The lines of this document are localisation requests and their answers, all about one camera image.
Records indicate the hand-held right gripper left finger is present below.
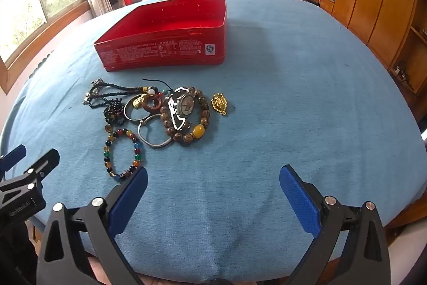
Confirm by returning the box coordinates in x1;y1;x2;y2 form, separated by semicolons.
36;166;148;285

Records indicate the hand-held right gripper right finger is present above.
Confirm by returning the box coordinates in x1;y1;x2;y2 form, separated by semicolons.
279;165;392;285

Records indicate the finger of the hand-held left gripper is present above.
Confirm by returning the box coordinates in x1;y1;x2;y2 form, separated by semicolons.
20;149;61;187
0;144;26;174

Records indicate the multicolour bead bracelet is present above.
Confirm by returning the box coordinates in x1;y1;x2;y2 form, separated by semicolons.
103;127;145;181

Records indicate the silver bangle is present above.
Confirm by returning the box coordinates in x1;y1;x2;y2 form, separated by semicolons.
137;114;173;149

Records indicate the black bead bracelet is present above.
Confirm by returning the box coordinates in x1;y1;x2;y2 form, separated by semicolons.
103;99;125;124

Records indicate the brown ring pendant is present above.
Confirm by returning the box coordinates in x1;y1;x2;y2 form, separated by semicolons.
142;93;164;114

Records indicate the black cord necklace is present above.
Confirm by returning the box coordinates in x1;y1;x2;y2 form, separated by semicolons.
83;78;174;109

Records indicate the brown wooden bead bracelet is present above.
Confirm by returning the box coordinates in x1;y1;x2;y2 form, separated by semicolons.
159;87;211;146

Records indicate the silver wristwatch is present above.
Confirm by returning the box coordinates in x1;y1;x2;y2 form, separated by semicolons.
167;87;198;132

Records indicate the gold pendant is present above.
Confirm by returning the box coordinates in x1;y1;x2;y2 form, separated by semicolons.
211;92;229;117

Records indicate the red tin box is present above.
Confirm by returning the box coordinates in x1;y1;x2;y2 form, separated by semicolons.
93;0;228;72

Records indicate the low wooden shelf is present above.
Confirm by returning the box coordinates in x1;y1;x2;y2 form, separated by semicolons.
387;25;427;112

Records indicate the large wooden frame window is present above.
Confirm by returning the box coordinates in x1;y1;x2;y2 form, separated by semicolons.
0;0;92;93

